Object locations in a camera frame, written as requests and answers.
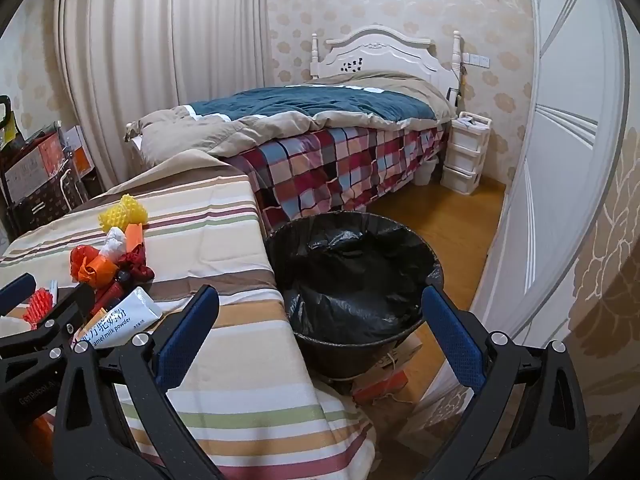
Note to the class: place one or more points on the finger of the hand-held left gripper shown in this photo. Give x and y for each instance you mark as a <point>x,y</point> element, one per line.
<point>60,317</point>
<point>17,287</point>

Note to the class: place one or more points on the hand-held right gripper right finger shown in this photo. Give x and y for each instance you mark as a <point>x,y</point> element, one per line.
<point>450,330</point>

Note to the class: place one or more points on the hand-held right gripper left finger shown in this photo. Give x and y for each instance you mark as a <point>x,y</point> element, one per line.
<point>185,330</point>

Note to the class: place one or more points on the white tube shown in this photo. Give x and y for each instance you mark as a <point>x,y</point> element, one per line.
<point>130,315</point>

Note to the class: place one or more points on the orange red foam net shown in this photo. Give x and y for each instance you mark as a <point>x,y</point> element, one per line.
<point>82,265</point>

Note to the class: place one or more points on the small red bottle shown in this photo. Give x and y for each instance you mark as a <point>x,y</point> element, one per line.
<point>112,290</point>

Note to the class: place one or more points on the orange mesh bag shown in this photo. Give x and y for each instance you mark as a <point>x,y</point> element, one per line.
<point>107,267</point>

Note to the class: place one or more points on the dark red bag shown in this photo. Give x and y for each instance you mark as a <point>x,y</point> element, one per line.
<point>135,265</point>

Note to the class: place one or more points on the white tissue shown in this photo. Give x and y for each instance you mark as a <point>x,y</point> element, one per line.
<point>112,245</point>

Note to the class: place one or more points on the black woven trash bin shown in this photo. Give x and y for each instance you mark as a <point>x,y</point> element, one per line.
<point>350,355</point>

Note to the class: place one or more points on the orange plastic wrapper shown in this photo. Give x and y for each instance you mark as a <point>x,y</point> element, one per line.
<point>134,235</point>

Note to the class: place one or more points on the black trash bag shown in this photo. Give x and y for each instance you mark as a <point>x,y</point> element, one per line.
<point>350,280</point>

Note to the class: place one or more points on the yellow foam fruit net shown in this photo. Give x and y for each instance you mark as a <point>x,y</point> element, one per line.
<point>125,212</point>

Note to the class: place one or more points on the orange shoe box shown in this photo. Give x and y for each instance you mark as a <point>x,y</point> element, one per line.
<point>385,385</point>

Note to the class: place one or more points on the striped table cloth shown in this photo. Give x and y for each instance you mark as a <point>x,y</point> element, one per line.
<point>200,240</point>

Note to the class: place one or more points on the brown patterned storage box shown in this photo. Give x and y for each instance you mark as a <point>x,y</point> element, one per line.
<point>45,200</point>

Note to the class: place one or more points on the white and orange cardboard box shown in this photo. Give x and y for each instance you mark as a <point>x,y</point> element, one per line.
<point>30,165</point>

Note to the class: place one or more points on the small white cardboard box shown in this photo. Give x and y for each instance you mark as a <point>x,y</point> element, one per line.
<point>75,140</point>

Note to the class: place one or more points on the small white bucket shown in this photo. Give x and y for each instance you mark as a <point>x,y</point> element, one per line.
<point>425,172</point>

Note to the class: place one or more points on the white plastic drawer unit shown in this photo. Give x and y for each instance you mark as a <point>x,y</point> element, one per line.
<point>462,155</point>

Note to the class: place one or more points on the black hand trolley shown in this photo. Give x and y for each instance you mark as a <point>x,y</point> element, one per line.
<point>5,100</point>

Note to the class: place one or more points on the plaid bed sheet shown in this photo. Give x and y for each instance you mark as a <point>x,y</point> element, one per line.
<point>340,160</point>

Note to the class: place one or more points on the white door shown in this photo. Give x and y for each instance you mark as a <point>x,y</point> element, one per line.
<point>560,160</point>

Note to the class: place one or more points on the teal and beige duvet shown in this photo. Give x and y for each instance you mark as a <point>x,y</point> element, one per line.
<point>300,105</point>

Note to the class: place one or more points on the striped beige curtain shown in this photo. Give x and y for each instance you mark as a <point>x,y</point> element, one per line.
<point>165,50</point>

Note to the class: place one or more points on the white wooden bed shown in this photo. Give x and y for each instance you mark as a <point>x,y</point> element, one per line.
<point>380,55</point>

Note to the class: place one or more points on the white wall switch panel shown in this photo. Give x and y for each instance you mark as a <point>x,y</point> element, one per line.
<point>479,61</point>

